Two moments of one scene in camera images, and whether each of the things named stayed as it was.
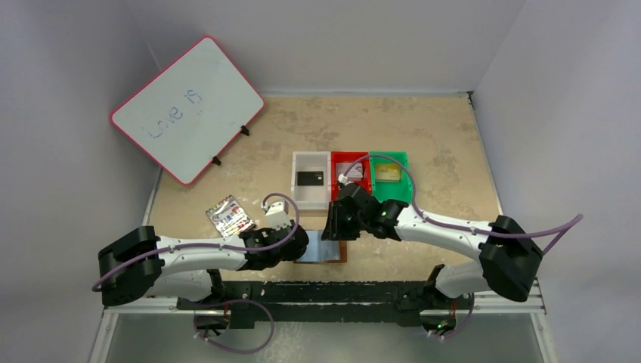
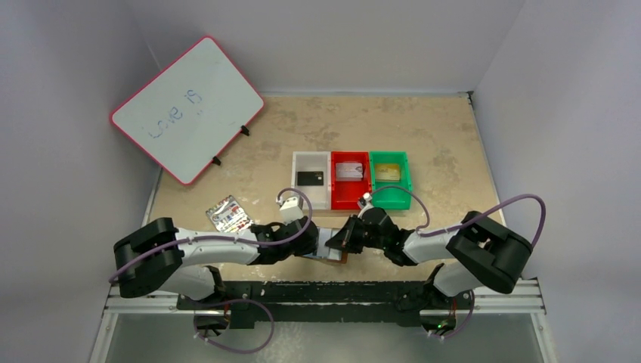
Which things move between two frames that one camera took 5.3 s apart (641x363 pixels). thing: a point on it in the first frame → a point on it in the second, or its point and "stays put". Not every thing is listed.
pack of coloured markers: (230, 218) stays put
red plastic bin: (349, 157) stays put
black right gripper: (339, 222) → (354, 234)
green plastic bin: (389, 180) stays put
